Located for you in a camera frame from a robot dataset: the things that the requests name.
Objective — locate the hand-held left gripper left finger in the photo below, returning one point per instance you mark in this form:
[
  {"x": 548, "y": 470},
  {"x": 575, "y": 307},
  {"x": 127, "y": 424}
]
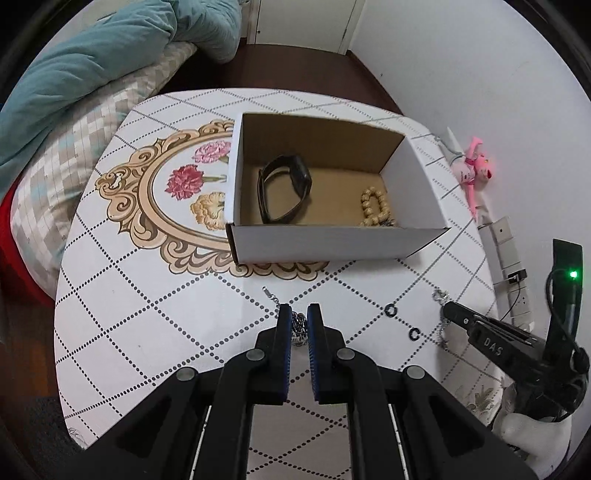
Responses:
[{"x": 288, "y": 350}]

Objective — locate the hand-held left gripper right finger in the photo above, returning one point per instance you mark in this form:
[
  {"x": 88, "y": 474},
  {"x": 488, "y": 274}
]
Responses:
[{"x": 312, "y": 350}]

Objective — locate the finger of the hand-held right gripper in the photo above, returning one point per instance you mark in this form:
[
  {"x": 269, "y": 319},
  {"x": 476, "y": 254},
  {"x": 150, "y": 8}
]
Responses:
[{"x": 457, "y": 314}]

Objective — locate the white cardboard box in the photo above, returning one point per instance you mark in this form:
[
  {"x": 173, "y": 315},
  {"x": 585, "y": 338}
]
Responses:
[{"x": 332, "y": 242}]

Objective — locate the person's right hand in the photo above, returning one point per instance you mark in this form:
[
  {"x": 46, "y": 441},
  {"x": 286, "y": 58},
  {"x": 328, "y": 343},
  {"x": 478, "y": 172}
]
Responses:
[{"x": 535, "y": 438}]

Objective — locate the black plug adapter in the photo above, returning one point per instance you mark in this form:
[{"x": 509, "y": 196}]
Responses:
[{"x": 516, "y": 277}]

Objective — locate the white power strip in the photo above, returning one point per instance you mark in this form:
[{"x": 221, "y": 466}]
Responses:
[{"x": 505, "y": 244}]

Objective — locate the pink plush toy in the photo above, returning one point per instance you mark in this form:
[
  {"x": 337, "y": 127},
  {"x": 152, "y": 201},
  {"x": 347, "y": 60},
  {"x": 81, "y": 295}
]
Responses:
[{"x": 475, "y": 173}]

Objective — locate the black smart watch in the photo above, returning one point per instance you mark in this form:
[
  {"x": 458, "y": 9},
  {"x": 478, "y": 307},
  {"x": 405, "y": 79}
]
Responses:
[{"x": 286, "y": 189}]

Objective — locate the floral printed tablecloth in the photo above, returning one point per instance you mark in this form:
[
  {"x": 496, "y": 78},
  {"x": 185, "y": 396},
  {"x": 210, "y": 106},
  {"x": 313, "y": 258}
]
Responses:
[{"x": 138, "y": 286}]

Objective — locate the red bed sheet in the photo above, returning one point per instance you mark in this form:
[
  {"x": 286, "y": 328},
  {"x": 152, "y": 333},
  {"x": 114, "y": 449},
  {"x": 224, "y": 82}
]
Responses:
[{"x": 18, "y": 258}]

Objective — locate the checkered pillow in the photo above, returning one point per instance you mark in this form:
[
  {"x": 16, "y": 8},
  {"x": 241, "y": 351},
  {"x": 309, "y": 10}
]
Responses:
[{"x": 60, "y": 175}]

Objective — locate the white door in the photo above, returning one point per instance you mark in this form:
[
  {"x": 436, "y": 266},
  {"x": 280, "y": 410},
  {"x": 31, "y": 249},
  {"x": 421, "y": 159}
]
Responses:
[{"x": 304, "y": 23}]

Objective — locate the teal duvet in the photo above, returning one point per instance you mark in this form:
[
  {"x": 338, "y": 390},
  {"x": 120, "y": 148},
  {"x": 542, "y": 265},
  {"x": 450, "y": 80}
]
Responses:
[{"x": 92, "y": 60}]

